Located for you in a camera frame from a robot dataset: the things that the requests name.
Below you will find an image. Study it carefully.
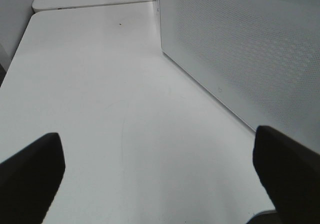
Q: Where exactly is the white microwave door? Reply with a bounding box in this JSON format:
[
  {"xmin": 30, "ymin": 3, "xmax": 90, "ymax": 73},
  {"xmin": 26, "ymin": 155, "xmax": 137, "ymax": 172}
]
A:
[{"xmin": 159, "ymin": 0, "xmax": 320, "ymax": 152}]

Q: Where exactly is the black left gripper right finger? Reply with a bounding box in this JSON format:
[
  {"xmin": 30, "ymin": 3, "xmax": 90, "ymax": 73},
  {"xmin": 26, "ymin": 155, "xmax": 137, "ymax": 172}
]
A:
[{"xmin": 252, "ymin": 125, "xmax": 320, "ymax": 223}]

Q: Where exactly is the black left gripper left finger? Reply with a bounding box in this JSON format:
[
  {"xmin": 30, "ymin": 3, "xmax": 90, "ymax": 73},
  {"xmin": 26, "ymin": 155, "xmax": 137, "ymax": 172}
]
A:
[{"xmin": 0, "ymin": 133, "xmax": 66, "ymax": 223}]

